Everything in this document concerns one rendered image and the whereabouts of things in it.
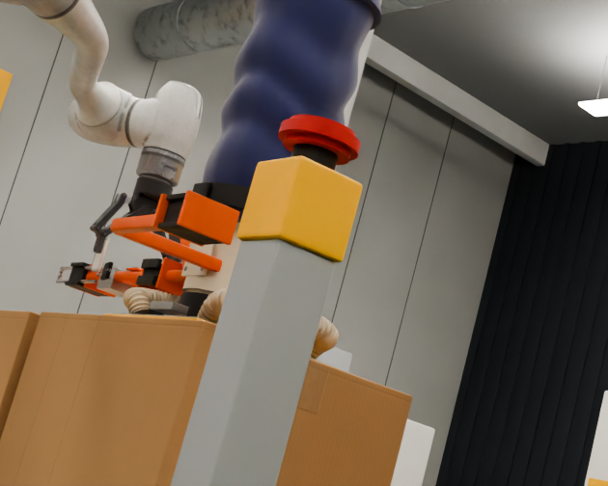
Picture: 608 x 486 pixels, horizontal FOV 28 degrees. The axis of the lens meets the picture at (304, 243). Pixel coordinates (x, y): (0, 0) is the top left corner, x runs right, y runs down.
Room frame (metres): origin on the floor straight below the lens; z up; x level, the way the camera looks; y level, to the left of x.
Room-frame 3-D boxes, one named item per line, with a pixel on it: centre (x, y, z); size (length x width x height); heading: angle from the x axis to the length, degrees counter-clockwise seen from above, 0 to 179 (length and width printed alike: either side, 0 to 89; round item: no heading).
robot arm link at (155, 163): (2.39, 0.32, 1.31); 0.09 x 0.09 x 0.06
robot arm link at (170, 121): (2.39, 0.33, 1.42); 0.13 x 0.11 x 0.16; 65
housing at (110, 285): (2.44, 0.34, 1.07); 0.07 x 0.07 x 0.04; 32
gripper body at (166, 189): (2.39, 0.32, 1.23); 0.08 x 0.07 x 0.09; 122
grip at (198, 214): (1.65, 0.15, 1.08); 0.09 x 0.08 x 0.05; 122
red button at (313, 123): (0.98, 0.01, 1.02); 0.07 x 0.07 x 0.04
